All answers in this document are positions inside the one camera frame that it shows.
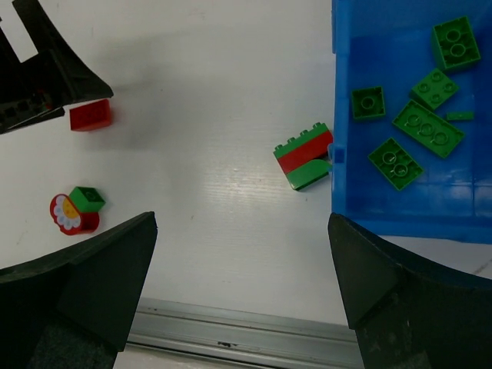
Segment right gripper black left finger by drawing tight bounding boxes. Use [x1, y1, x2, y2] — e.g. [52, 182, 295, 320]
[1, 211, 157, 368]

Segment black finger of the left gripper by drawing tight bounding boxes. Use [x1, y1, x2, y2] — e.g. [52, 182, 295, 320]
[1, 1, 113, 134]

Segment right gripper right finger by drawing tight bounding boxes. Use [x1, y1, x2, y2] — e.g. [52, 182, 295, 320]
[327, 213, 491, 368]

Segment red rectangular lego brick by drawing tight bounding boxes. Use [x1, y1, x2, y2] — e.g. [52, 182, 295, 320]
[69, 99, 112, 131]

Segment red flower lego piece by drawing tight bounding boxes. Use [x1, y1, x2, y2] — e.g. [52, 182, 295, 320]
[49, 194, 100, 236]

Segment green small lego brick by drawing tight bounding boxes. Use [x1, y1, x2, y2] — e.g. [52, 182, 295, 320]
[69, 187, 105, 213]

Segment small green lego tile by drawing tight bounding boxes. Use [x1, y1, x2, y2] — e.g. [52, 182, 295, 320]
[445, 111, 474, 121]

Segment green lego bricks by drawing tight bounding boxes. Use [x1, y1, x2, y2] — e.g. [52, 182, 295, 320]
[431, 16, 481, 72]

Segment green lego in bin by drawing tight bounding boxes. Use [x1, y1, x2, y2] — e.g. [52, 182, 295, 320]
[410, 68, 459, 111]
[368, 138, 424, 191]
[392, 99, 465, 158]
[351, 86, 386, 120]

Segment blue plastic divided bin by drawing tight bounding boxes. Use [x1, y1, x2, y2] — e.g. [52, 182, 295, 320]
[330, 1, 491, 244]

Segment green red layered lego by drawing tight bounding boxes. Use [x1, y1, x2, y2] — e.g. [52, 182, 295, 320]
[273, 122, 333, 191]

